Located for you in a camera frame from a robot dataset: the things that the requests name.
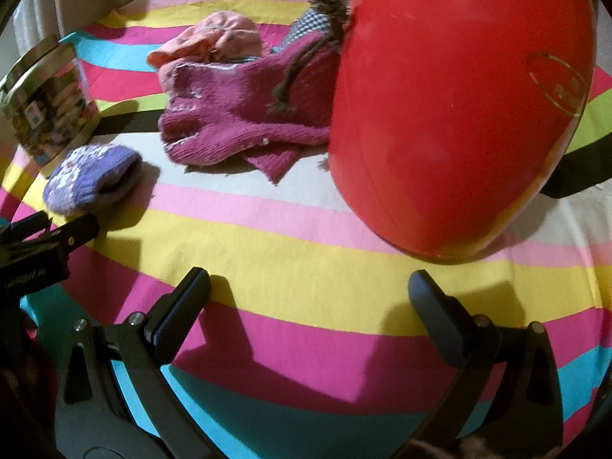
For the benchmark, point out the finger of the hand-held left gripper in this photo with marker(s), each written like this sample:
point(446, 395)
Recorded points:
point(26, 227)
point(76, 232)

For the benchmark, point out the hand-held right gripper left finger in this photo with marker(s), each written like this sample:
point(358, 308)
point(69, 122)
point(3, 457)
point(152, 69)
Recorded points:
point(178, 314)

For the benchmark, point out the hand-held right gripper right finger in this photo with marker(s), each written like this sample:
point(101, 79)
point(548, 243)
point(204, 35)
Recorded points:
point(441, 326)

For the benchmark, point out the magenta knit mitten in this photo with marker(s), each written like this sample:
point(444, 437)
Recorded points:
point(215, 114)

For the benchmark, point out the checkered pompom hat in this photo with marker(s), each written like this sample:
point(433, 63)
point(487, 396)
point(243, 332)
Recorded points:
point(308, 28)

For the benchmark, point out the purple knitted sock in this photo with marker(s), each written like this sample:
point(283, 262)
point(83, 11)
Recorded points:
point(95, 177)

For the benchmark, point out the colourful striped blanket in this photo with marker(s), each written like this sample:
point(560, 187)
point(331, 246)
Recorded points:
point(287, 258)

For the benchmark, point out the printed metal tin can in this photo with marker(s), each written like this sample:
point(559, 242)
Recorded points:
point(48, 105)

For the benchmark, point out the large red ball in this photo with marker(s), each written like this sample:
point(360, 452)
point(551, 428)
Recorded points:
point(454, 105)

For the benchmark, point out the pale curtain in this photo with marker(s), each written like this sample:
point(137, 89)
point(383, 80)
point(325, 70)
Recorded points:
point(38, 5)

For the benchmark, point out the salmon pink cap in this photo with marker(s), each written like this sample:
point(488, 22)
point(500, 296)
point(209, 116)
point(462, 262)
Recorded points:
point(215, 38)

